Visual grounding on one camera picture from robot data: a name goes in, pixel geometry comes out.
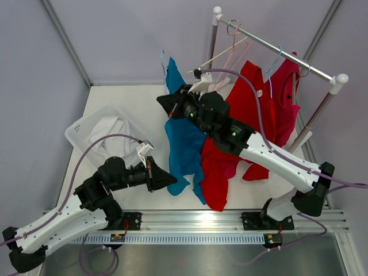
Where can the red t shirt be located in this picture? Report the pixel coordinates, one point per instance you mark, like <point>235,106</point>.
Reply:
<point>219,167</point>

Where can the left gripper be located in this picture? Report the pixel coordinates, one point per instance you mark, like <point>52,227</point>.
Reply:
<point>156,177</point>

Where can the blue t shirt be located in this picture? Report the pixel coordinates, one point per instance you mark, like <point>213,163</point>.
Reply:
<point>186,142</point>

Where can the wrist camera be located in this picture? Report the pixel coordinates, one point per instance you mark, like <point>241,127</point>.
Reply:
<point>143,149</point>
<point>204,81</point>

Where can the aluminium rail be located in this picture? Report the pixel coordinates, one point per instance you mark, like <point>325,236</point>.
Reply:
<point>195,221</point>

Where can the white slotted cable duct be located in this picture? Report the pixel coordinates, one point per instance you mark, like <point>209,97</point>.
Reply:
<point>177,238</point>

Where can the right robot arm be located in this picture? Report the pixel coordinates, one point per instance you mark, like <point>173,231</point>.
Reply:
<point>210,114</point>

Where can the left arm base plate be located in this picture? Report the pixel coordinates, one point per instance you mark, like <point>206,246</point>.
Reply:
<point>131,220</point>

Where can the white plastic basket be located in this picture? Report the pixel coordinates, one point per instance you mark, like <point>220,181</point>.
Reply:
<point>104,121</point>

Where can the cream wire hanger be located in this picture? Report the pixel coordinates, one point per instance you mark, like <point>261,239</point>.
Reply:
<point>218,56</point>

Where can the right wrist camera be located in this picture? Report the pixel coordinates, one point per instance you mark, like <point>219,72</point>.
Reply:
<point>204,81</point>

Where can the magenta t shirt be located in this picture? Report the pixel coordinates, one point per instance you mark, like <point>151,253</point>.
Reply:
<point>281,89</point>

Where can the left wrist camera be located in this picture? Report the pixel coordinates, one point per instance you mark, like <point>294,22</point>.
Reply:
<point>143,149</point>

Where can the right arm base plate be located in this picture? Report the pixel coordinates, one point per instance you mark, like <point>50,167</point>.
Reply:
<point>257,221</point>

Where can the pink wire hanger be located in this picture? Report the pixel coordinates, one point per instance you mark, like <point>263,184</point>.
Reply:
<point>236,52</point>

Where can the light blue wire hanger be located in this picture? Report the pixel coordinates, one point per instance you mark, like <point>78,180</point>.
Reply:
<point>162,54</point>

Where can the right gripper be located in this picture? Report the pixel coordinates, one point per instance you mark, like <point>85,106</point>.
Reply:
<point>173,103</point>

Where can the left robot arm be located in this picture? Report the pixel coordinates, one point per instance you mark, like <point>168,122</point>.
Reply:
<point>91,207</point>

